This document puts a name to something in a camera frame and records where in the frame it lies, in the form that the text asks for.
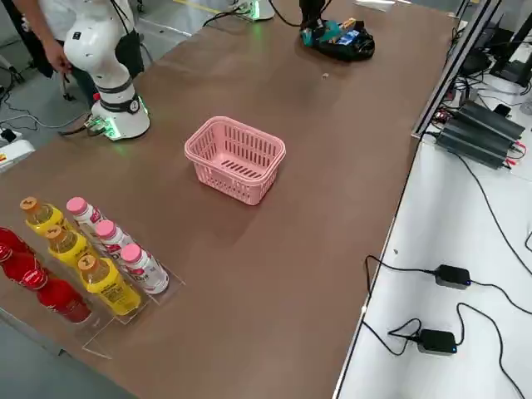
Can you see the black phone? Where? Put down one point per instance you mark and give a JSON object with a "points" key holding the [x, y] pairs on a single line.
{"points": [[503, 110]]}

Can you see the black power adapter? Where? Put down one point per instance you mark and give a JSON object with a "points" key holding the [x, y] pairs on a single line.
{"points": [[453, 276], [436, 341]]}

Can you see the yellow wafer box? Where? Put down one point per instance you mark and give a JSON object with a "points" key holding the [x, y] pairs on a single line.
{"points": [[348, 23]]}

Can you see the yellow drink bottle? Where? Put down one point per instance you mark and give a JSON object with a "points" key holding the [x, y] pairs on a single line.
{"points": [[106, 287], [64, 245], [41, 216]]}

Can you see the red drink bottle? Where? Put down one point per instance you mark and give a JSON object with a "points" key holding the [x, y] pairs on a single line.
{"points": [[10, 243], [64, 301], [23, 272]]}

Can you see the black power supply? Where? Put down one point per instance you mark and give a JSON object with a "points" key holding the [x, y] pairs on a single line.
{"points": [[494, 120], [474, 145]]}

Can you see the black monitor stand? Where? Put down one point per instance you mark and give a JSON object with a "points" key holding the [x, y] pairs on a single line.
{"points": [[511, 66]]}

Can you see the white control box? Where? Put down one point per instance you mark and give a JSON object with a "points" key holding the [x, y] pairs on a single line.
{"points": [[14, 156]]}

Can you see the pink plastic snack basket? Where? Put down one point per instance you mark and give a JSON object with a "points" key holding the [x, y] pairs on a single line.
{"points": [[232, 187]]}

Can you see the blue cookie box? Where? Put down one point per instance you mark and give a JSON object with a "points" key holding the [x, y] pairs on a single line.
{"points": [[348, 38]]}

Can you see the pink-capped white bottle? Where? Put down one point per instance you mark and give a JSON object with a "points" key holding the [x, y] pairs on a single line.
{"points": [[143, 270], [83, 214], [109, 237]]}

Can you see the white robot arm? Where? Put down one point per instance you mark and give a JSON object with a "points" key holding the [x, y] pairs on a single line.
{"points": [[112, 83], [253, 10]]}

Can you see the aluminium frame post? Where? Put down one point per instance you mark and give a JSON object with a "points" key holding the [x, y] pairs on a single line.
{"points": [[449, 75]]}

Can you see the clear acrylic bottle shelf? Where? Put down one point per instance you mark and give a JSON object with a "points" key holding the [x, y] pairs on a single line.
{"points": [[166, 287]]}

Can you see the black plastic bag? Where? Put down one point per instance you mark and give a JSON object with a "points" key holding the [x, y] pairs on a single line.
{"points": [[353, 52]]}

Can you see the teal snack packet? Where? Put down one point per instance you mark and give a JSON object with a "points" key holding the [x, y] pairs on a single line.
{"points": [[332, 30]]}

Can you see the person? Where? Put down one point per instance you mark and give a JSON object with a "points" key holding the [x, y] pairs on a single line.
{"points": [[45, 33]]}

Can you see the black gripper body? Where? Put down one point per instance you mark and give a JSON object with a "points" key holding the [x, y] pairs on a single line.
{"points": [[312, 9]]}

